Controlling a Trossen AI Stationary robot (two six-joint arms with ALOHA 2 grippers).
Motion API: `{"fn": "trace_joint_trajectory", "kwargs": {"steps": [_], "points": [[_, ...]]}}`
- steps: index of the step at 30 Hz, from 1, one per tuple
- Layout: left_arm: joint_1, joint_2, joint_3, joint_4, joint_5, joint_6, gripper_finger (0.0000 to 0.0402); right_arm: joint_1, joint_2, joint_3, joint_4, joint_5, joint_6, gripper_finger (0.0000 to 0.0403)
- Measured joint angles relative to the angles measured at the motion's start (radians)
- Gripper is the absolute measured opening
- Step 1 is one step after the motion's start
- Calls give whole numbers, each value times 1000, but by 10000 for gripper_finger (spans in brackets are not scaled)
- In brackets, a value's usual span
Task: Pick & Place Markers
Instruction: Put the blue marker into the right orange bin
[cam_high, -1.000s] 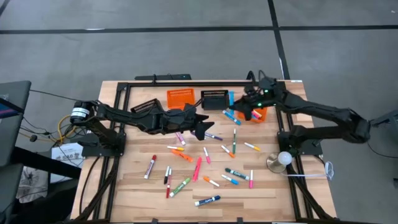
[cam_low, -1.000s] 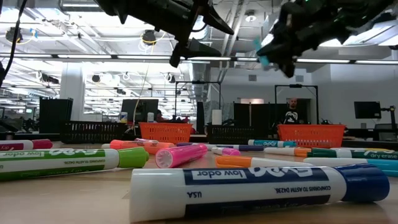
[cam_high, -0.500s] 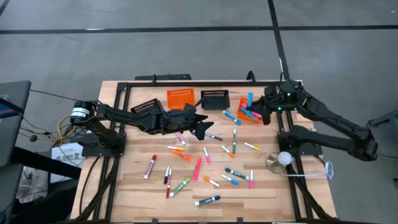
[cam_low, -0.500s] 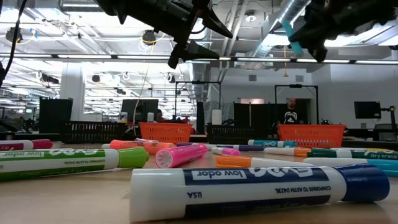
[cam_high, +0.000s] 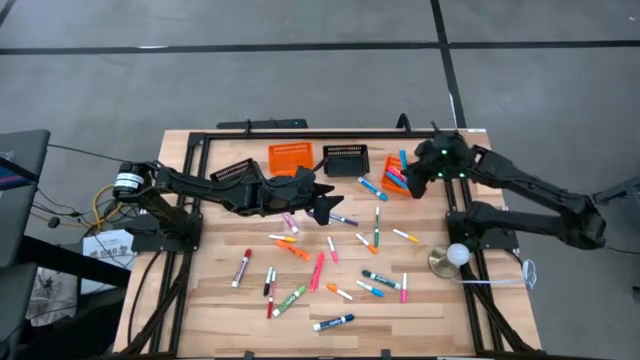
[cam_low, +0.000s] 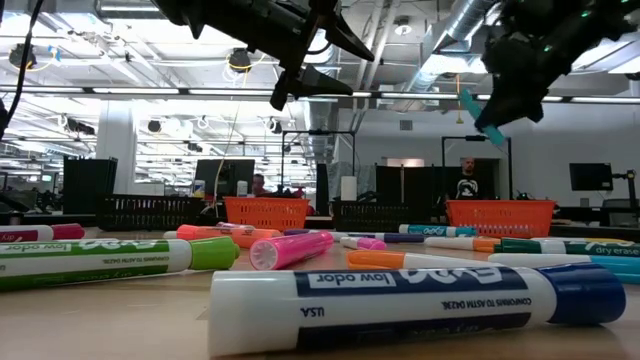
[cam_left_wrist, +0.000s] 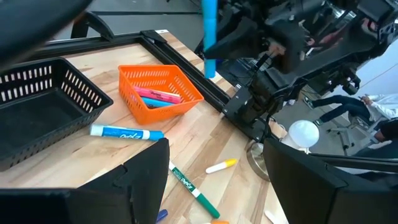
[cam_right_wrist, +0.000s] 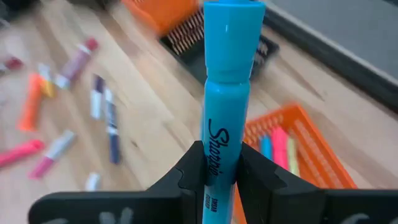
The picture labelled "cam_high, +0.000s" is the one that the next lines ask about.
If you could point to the orange slotted plastic basket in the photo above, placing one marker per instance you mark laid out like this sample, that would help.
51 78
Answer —
392 191
291 160

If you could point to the green thin marker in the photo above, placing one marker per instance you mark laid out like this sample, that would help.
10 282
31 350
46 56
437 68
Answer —
376 227

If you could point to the black slotted plastic basket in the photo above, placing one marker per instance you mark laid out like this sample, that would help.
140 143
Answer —
232 170
346 162

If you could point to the red Expo marker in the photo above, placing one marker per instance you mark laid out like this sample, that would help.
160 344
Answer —
241 268

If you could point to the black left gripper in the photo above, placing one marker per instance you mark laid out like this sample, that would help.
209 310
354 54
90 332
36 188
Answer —
290 195

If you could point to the grey side table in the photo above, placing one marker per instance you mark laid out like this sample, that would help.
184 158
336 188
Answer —
20 210

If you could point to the yellow-capped white thin marker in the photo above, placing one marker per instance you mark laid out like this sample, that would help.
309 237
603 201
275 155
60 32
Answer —
405 235
282 238

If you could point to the patterned cloth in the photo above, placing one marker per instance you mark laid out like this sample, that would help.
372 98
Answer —
50 295

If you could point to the brass lamp with white bulb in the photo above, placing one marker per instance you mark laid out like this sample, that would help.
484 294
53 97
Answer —
457 254

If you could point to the light green Expo marker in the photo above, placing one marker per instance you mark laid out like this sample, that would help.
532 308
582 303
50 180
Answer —
289 300

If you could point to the pink highlighter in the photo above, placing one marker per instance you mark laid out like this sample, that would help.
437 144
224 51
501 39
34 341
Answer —
316 271
395 171

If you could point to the black bar device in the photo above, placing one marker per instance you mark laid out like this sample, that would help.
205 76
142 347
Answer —
270 123

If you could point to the black clamp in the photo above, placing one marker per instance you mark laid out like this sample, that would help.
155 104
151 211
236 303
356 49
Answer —
404 120

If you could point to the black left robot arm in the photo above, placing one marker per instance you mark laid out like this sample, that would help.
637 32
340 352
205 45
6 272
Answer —
200 185

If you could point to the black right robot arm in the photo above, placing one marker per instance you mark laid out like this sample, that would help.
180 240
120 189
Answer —
530 220

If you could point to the white paper sheet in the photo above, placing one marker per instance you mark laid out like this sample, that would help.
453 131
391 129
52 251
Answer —
105 247

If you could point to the pink wide marker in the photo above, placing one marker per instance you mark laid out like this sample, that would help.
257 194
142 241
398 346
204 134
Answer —
290 223

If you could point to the blue Sharpie highlighter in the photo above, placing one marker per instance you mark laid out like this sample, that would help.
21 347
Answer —
397 180
403 159

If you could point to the blue-capped white thin marker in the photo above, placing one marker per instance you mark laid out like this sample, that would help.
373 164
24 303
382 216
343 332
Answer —
370 288

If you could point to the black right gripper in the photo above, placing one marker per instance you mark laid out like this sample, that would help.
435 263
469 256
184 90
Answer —
440 160

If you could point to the black-capped white thin marker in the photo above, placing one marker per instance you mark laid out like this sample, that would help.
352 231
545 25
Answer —
267 281

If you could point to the red thin dry-erase marker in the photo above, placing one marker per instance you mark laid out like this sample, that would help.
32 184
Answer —
271 295

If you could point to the purple-capped white thin marker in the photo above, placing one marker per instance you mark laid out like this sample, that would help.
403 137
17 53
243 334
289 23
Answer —
345 219
310 214

